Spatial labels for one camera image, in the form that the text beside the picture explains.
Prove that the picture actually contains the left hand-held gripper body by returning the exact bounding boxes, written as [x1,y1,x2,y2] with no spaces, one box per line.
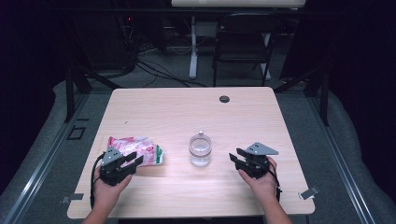
[99,147,134,187]

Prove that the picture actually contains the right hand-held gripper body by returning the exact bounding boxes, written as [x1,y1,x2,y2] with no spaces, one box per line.
[237,142,279,180]

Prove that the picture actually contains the pink and white snack packet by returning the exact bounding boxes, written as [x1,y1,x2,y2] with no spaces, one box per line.
[107,135,164,167]

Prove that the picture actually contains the clear plastic jar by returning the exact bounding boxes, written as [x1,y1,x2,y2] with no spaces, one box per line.
[188,130,213,168]

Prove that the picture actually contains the person's right hand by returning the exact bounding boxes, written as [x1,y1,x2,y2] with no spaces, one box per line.
[237,156,278,203]

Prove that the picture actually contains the person's left hand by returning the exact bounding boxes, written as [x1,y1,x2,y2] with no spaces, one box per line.
[92,167,134,204]

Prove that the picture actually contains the grey tape strip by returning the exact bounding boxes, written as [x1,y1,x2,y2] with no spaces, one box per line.
[298,186,320,201]
[60,192,85,205]

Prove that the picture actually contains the black metal stand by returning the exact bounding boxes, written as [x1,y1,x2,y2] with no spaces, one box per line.
[274,66,331,127]
[64,62,122,123]

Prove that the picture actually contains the black folding chair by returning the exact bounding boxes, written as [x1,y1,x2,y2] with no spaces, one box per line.
[212,12,283,88]

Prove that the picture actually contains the white desk top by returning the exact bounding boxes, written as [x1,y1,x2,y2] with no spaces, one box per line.
[171,0,307,8]

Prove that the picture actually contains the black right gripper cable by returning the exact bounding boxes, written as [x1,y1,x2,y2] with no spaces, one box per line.
[268,161,283,203]

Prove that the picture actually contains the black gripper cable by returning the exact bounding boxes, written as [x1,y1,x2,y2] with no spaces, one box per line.
[268,161,283,203]
[90,153,106,209]

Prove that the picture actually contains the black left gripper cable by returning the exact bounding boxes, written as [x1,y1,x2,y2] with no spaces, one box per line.
[90,153,106,209]

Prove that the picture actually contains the aluminium floor rail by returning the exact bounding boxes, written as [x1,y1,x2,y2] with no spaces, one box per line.
[306,92,377,224]
[0,92,90,224]

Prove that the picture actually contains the black floor cables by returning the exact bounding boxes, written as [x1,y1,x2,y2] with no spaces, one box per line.
[134,59,208,89]

